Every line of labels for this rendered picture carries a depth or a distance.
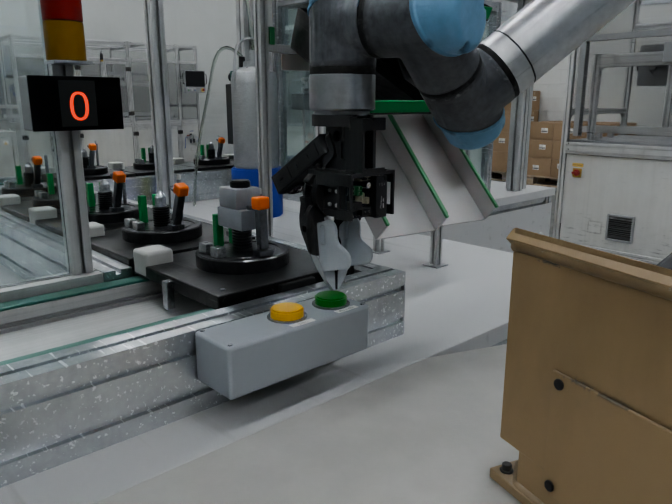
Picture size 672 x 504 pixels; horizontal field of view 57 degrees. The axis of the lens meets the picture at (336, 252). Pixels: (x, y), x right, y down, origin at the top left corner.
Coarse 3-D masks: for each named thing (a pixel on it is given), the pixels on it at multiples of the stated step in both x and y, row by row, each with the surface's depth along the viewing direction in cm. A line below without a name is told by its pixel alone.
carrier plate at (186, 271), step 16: (176, 256) 97; (192, 256) 97; (304, 256) 97; (160, 272) 88; (176, 272) 88; (192, 272) 88; (208, 272) 88; (272, 272) 88; (288, 272) 88; (304, 272) 88; (352, 272) 93; (176, 288) 85; (192, 288) 81; (208, 288) 80; (224, 288) 80; (240, 288) 80; (256, 288) 81; (272, 288) 83; (208, 304) 79; (224, 304) 78
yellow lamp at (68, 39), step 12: (48, 24) 79; (60, 24) 79; (72, 24) 80; (48, 36) 79; (60, 36) 79; (72, 36) 80; (84, 36) 82; (48, 48) 80; (60, 48) 79; (72, 48) 80; (84, 48) 82; (48, 60) 81; (84, 60) 82
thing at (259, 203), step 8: (256, 200) 86; (264, 200) 87; (248, 208) 89; (256, 208) 87; (264, 208) 87; (256, 216) 88; (264, 216) 88; (256, 224) 88; (264, 224) 88; (256, 232) 88; (264, 232) 88; (256, 240) 88; (264, 240) 88; (264, 248) 88
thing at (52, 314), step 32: (0, 288) 84; (32, 288) 85; (64, 288) 88; (96, 288) 88; (128, 288) 91; (160, 288) 94; (0, 320) 80; (32, 320) 83; (64, 320) 84; (96, 320) 84; (128, 320) 84; (160, 320) 75; (0, 352) 73; (32, 352) 73
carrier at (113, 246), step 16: (176, 176) 115; (160, 192) 109; (144, 208) 112; (160, 208) 109; (96, 224) 111; (128, 224) 108; (144, 224) 106; (160, 224) 110; (192, 224) 112; (208, 224) 122; (96, 240) 108; (112, 240) 108; (128, 240) 106; (144, 240) 105; (160, 240) 105; (176, 240) 106; (192, 240) 108; (208, 240) 108; (224, 240) 108; (112, 256) 100; (128, 256) 97
